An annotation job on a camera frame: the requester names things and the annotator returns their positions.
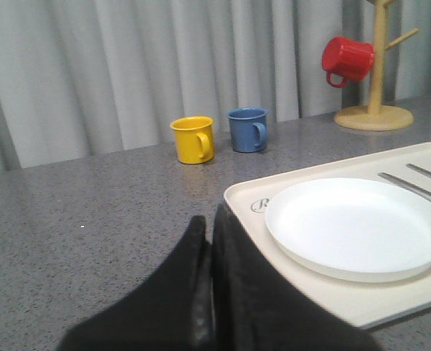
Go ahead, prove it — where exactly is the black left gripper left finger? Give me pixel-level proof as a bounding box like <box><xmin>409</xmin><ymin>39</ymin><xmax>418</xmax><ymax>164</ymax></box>
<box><xmin>58</xmin><ymin>216</ymin><xmax>213</xmax><ymax>350</ymax></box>

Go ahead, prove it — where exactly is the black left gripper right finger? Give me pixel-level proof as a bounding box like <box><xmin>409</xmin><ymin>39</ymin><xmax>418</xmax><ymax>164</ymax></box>
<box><xmin>212</xmin><ymin>205</ymin><xmax>381</xmax><ymax>350</ymax></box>

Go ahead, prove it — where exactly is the white round plate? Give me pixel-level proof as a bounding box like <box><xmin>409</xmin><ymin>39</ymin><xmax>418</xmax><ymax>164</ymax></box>
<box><xmin>265</xmin><ymin>178</ymin><xmax>431</xmax><ymax>283</ymax></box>

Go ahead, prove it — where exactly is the stainless steel fork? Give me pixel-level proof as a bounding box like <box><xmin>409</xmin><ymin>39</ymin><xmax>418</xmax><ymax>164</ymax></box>
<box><xmin>378</xmin><ymin>173</ymin><xmax>431</xmax><ymax>202</ymax></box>

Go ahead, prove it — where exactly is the stainless steel knife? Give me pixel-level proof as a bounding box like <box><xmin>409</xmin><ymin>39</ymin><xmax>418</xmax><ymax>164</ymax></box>
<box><xmin>406</xmin><ymin>163</ymin><xmax>431</xmax><ymax>178</ymax></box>

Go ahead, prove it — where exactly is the yellow enamel mug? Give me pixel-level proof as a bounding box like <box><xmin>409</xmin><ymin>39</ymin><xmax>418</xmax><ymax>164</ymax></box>
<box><xmin>170</xmin><ymin>116</ymin><xmax>215</xmax><ymax>165</ymax></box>

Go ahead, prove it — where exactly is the blue enamel mug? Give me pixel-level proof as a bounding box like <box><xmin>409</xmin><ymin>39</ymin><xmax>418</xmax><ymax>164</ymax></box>
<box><xmin>227</xmin><ymin>107</ymin><xmax>267</xmax><ymax>153</ymax></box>

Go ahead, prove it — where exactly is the beige rabbit serving tray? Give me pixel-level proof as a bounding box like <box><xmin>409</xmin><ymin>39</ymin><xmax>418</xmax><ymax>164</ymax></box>
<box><xmin>224</xmin><ymin>143</ymin><xmax>431</xmax><ymax>328</ymax></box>

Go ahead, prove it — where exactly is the wooden mug tree stand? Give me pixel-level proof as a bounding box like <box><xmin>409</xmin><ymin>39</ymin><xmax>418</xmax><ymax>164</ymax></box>
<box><xmin>334</xmin><ymin>0</ymin><xmax>419</xmax><ymax>132</ymax></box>

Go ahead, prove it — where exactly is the grey pleated curtain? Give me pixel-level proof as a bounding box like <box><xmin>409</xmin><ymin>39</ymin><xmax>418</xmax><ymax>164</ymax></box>
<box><xmin>0</xmin><ymin>0</ymin><xmax>431</xmax><ymax>176</ymax></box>

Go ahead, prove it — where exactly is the red enamel mug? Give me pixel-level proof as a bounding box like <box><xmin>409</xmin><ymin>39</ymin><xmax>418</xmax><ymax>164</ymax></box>
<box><xmin>321</xmin><ymin>36</ymin><xmax>375</xmax><ymax>88</ymax></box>

